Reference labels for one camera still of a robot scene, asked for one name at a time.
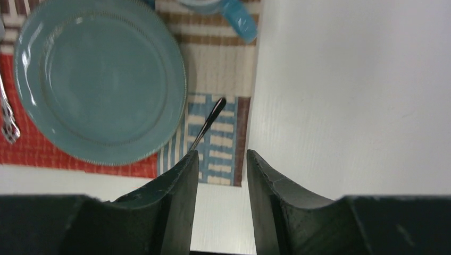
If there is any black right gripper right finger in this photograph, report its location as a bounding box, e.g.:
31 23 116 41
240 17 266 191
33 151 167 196
246 150 450 254

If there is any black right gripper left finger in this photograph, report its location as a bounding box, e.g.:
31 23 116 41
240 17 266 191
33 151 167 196
1 150 199 254

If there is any black spoon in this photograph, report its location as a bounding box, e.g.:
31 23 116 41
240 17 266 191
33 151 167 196
189 97 227 151

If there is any teal ceramic plate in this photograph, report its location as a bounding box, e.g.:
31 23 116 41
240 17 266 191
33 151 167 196
13 1 187 166

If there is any striped patchwork placemat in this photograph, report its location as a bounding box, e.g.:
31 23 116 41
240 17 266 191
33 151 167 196
1 1 256 186

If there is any ornate silver fork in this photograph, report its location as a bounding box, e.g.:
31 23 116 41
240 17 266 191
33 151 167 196
1 78 21 144

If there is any blue ceramic mug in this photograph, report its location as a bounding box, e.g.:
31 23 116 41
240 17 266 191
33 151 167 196
177 0 257 44

